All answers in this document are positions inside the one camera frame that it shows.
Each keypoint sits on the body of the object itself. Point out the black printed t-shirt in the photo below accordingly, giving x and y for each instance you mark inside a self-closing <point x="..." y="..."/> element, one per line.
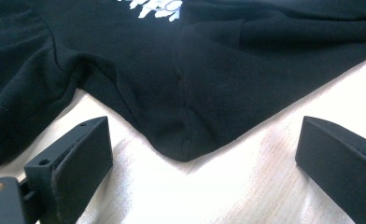
<point x="184" y="71"/>

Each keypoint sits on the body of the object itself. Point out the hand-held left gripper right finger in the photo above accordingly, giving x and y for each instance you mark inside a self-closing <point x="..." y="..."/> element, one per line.
<point x="340" y="168"/>

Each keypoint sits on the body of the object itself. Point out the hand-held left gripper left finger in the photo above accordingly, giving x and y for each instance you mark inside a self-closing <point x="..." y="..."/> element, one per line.
<point x="78" y="168"/>

